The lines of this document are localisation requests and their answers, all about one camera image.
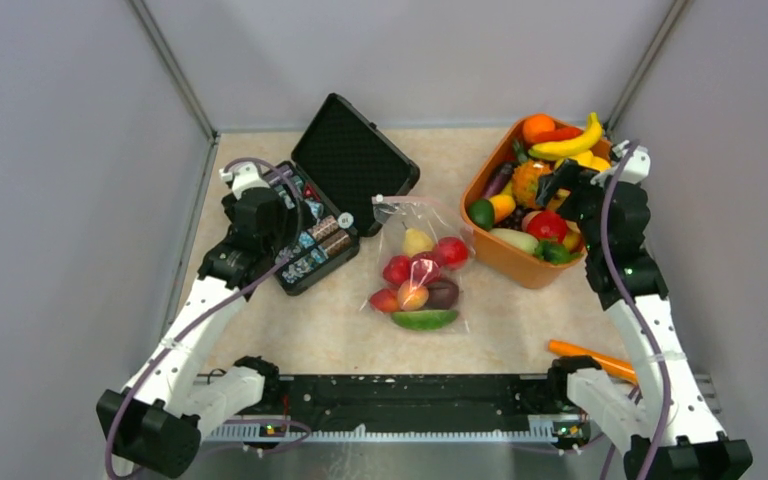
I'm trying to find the red toy tomato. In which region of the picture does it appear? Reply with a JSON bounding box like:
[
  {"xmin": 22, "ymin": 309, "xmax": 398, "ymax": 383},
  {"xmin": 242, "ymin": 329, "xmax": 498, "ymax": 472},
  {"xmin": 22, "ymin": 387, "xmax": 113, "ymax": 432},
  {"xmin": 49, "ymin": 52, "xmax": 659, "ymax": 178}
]
[{"xmin": 382, "ymin": 255, "xmax": 412, "ymax": 287}]

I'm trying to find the red toy bell pepper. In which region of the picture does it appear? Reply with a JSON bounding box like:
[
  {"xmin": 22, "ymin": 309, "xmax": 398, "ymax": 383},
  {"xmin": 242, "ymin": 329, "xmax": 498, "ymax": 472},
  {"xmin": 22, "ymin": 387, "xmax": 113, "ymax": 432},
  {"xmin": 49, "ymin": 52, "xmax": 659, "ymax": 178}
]
[{"xmin": 410, "ymin": 251, "xmax": 443, "ymax": 285}]

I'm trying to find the small orange toy carrot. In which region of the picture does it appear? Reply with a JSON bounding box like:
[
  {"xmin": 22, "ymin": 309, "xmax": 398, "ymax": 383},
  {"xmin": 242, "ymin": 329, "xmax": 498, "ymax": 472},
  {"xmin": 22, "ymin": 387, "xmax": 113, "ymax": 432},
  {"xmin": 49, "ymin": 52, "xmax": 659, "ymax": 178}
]
[{"xmin": 531, "ymin": 126, "xmax": 583, "ymax": 144}]

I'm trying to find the toy orange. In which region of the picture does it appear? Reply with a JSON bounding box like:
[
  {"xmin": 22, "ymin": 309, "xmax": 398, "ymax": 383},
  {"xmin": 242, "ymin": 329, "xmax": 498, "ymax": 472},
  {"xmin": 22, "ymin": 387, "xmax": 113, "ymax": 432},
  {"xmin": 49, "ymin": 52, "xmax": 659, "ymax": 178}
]
[{"xmin": 521, "ymin": 113, "xmax": 556, "ymax": 144}]

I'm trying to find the white ten poker chip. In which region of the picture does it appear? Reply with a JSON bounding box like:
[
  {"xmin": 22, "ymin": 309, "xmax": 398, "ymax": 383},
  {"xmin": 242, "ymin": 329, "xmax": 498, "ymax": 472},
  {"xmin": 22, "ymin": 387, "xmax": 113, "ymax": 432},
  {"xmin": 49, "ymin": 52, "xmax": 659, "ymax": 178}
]
[{"xmin": 337, "ymin": 212, "xmax": 354, "ymax": 229}]

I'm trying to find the yellow toy pear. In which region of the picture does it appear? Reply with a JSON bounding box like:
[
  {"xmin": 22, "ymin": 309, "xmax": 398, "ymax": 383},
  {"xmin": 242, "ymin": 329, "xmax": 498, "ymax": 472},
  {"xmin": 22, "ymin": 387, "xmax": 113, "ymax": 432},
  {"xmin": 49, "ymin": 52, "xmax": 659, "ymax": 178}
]
[{"xmin": 553, "ymin": 150, "xmax": 612, "ymax": 172}]

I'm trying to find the pale green toy eggplant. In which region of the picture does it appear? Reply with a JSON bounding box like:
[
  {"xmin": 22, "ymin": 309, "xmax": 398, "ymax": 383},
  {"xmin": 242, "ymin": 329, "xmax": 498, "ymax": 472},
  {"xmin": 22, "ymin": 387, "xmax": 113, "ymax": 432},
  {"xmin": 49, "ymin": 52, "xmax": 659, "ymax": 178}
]
[{"xmin": 489, "ymin": 228, "xmax": 539, "ymax": 255}]

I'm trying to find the green toy lime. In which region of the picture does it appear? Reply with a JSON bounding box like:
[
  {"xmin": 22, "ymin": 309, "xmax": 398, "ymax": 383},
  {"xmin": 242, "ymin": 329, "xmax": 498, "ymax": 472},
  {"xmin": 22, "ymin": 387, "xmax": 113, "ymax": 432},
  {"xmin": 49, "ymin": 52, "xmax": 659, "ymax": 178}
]
[{"xmin": 466, "ymin": 198, "xmax": 496, "ymax": 231}]

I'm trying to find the clear zip top bag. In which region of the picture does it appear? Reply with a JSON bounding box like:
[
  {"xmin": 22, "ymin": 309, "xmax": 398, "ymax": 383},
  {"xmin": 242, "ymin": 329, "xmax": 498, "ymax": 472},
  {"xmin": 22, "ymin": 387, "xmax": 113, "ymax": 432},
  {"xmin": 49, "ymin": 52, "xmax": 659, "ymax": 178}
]
[{"xmin": 363, "ymin": 194, "xmax": 475, "ymax": 334}]

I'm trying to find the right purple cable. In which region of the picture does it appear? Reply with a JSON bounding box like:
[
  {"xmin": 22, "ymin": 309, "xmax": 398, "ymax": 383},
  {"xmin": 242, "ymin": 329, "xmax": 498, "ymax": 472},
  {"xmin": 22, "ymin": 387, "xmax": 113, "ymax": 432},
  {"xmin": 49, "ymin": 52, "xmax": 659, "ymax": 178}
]
[{"xmin": 595, "ymin": 140, "xmax": 674, "ymax": 480}]

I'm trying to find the green toy leaf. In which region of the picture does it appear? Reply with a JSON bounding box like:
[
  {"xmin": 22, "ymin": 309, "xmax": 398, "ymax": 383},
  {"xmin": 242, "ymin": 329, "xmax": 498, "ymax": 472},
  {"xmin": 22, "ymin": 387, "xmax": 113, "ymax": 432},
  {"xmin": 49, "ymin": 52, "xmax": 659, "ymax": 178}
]
[{"xmin": 533, "ymin": 239, "xmax": 581, "ymax": 265}]

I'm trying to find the red yellow toy mango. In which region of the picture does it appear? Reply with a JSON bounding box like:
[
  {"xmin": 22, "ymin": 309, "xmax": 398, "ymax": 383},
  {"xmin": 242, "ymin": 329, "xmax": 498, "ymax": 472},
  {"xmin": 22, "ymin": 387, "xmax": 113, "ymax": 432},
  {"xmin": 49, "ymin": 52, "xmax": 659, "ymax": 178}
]
[{"xmin": 368, "ymin": 288, "xmax": 401, "ymax": 314}]

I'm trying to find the black poker chip case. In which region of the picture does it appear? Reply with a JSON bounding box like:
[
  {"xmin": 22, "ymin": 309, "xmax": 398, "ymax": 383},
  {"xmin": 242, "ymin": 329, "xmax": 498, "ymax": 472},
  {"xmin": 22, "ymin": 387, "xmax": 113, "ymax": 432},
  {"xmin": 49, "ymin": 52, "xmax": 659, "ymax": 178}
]
[{"xmin": 263, "ymin": 93, "xmax": 420, "ymax": 296}]

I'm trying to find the purple toy eggplant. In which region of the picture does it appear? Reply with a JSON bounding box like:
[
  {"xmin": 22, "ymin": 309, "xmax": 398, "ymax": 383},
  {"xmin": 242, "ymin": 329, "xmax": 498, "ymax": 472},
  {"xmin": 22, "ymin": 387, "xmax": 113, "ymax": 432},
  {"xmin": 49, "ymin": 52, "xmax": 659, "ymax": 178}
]
[{"xmin": 482, "ymin": 162, "xmax": 518, "ymax": 199}]

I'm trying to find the yellow toy banana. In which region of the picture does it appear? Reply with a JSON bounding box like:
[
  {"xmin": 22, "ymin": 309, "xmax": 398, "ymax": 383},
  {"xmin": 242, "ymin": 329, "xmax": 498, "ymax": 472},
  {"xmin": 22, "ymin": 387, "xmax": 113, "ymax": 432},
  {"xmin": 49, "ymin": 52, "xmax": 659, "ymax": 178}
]
[{"xmin": 529, "ymin": 112, "xmax": 604, "ymax": 161}]

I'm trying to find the dark toy grape bunch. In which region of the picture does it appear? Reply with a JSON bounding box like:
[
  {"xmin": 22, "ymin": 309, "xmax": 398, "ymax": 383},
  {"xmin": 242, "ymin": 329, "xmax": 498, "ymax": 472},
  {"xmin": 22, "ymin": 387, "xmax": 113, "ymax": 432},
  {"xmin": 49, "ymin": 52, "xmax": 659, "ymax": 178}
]
[{"xmin": 504, "ymin": 206, "xmax": 530, "ymax": 230}]

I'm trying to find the red toy apple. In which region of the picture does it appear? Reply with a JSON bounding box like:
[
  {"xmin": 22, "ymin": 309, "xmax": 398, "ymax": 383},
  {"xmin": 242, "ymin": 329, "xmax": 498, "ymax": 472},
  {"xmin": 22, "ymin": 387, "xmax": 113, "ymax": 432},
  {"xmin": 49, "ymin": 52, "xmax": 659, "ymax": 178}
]
[{"xmin": 432, "ymin": 236, "xmax": 471, "ymax": 270}]

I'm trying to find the toy watermelon slice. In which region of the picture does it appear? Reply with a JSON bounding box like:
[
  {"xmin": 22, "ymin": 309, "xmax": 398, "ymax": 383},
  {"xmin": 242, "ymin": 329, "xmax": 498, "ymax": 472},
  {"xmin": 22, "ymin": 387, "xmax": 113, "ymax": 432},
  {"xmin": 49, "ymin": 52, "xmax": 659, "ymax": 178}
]
[{"xmin": 390, "ymin": 310, "xmax": 459, "ymax": 331}]

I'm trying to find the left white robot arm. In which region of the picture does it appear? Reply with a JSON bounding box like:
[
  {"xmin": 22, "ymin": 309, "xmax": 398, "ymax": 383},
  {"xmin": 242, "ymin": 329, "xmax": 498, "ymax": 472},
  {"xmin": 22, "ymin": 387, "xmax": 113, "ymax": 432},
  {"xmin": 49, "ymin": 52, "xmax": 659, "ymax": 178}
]
[{"xmin": 96, "ymin": 187, "xmax": 309, "ymax": 479}]

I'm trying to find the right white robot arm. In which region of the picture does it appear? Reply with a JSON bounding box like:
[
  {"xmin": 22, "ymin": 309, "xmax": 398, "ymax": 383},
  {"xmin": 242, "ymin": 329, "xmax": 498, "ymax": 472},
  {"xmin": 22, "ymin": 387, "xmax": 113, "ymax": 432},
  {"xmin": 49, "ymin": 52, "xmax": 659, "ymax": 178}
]
[{"xmin": 537, "ymin": 160, "xmax": 753, "ymax": 479}]

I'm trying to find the small yellow toy mango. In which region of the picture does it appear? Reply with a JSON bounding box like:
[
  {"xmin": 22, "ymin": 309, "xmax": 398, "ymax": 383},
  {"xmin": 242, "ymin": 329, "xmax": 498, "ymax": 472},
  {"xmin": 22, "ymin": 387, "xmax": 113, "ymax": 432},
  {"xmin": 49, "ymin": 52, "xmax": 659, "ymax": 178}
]
[{"xmin": 488, "ymin": 194, "xmax": 517, "ymax": 224}]

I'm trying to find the orange fruit basket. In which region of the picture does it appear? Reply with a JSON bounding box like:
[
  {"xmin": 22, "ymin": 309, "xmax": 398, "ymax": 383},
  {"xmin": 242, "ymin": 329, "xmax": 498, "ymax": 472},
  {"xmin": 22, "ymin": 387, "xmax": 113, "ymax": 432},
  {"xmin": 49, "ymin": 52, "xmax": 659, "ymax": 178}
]
[{"xmin": 460, "ymin": 117, "xmax": 586, "ymax": 289}]

